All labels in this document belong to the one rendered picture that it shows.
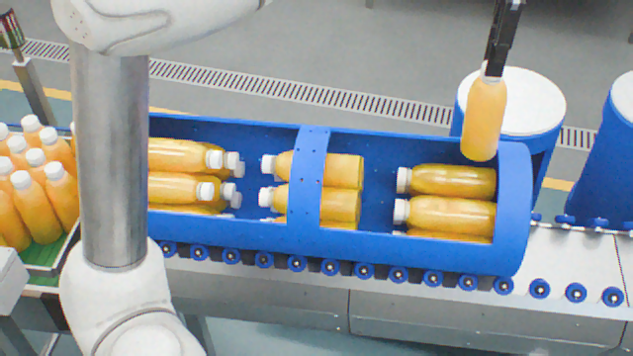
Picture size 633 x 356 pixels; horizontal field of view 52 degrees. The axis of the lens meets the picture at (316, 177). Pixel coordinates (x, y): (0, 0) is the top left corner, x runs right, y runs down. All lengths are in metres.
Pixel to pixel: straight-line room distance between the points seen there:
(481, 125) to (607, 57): 2.73
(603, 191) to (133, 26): 1.56
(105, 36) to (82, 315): 0.56
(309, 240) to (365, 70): 2.30
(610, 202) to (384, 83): 1.75
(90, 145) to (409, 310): 0.86
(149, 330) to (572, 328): 0.95
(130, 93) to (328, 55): 2.82
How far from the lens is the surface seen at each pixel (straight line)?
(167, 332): 0.98
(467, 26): 3.96
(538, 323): 1.55
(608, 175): 1.95
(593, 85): 3.69
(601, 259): 1.63
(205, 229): 1.37
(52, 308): 1.65
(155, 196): 1.42
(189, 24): 0.67
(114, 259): 1.04
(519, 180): 1.30
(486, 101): 1.19
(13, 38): 1.88
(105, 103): 0.88
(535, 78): 1.88
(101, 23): 0.66
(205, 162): 1.41
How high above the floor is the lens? 2.14
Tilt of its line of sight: 47 degrees down
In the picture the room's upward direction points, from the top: 2 degrees counter-clockwise
